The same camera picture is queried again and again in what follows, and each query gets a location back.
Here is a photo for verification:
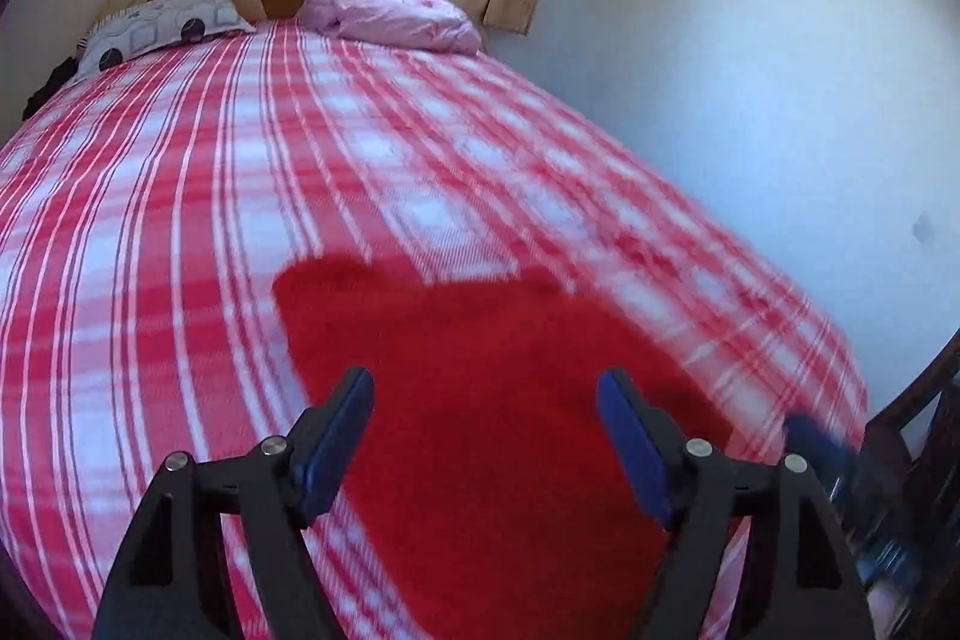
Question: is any red plaid blanket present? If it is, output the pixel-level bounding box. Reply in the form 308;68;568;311
0;17;871;640

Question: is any pink pillow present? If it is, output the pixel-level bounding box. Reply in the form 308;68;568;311
296;0;485;56

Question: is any red knitted sweater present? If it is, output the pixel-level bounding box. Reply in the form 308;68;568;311
271;254;751;640

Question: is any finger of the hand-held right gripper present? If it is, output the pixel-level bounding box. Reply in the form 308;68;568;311
784;413;863;498

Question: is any dark cloth beside bed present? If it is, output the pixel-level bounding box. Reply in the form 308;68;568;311
21;56;80;120

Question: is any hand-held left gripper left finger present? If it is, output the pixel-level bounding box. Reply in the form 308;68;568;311
91;366;376;640

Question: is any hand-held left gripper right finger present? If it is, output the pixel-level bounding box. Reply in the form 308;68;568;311
596;368;878;640

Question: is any dark wooden chair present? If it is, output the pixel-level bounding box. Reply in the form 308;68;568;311
862;351;960;640

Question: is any grey patterned pillow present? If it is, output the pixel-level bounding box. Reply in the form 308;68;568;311
75;0;256;80

